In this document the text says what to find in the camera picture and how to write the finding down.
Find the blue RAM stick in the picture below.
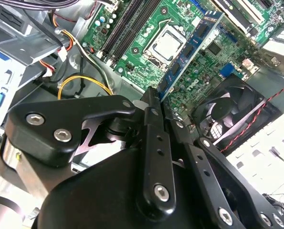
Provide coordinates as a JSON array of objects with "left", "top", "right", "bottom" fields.
[{"left": 157, "top": 10, "right": 225, "bottom": 103}]

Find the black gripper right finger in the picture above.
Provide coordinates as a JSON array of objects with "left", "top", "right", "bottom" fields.
[{"left": 162, "top": 99, "right": 284, "bottom": 229}]

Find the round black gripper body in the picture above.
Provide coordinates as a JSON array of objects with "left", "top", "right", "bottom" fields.
[{"left": 36, "top": 113, "right": 228, "bottom": 229}]

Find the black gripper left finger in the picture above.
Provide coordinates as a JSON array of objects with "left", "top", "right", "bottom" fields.
[{"left": 0, "top": 87, "right": 177, "bottom": 220}]

